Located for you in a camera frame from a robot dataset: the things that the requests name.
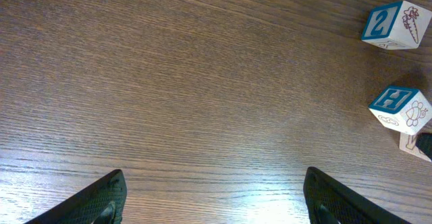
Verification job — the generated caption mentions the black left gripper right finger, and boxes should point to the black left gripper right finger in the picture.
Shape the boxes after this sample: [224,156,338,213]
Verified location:
[303,167,409,224]

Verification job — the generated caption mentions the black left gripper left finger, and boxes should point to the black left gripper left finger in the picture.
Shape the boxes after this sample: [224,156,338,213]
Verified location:
[26,169,127,224]

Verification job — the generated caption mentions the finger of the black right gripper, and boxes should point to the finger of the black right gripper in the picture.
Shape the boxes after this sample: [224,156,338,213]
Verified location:
[416,133,432,159]

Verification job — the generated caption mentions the plain wooden letter block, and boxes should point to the plain wooden letter block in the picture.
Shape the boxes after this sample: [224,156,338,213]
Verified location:
[399,133,431,162]

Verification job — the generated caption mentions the blue number 2 block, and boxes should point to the blue number 2 block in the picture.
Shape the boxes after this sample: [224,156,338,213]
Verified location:
[361,1,431,50]

